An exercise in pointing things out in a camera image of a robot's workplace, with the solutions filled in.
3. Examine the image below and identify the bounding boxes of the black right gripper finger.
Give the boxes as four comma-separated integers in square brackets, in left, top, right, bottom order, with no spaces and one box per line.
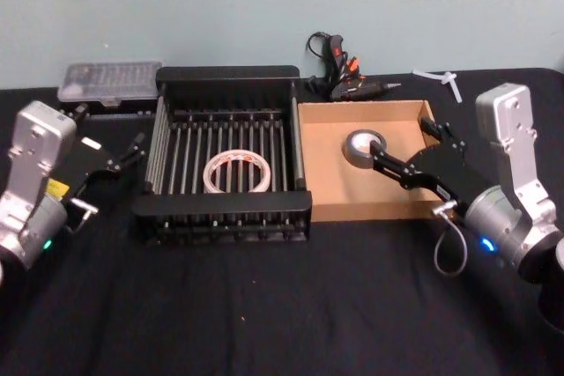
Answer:
[368,139,425,191]
[418,114,451,141]

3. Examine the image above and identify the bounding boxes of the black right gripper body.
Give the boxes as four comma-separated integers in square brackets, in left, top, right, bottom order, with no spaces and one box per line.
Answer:
[408,133,493,210]

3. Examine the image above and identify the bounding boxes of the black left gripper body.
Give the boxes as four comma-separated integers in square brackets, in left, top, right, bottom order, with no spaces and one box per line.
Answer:
[47,122,121,203]

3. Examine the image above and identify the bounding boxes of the white tape roll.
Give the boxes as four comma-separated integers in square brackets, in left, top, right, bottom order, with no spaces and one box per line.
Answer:
[202,149,271,195]

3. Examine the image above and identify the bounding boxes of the clear plastic case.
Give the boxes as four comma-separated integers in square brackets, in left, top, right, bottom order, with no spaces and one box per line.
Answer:
[56,60,165,121]

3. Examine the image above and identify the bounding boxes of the white three-armed plastic piece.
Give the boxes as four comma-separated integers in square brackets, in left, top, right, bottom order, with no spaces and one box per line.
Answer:
[412,68,465,106]

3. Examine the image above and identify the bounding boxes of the shallow brown cardboard tray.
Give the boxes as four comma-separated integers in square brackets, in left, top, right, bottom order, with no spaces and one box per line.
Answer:
[296,99,463,223]

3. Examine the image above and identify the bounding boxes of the black rack with steel bars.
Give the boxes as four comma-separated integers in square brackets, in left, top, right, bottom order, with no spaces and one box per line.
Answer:
[131,64,315,248]

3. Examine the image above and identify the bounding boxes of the black table cloth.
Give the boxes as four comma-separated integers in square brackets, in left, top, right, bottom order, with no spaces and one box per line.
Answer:
[0,66,564,376]

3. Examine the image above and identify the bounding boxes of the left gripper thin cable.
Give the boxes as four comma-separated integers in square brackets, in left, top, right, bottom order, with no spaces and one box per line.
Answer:
[64,197,99,235]

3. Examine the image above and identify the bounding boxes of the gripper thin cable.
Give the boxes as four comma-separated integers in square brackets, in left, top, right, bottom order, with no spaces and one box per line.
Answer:
[64,197,99,235]
[431,200,471,279]

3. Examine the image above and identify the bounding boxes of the right gripper thin cable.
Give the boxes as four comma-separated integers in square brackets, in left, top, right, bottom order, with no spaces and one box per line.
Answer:
[431,200,471,279]

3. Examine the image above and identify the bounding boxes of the black corded tool, orange parts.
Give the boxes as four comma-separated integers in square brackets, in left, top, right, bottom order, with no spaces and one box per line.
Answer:
[304,31,403,102]

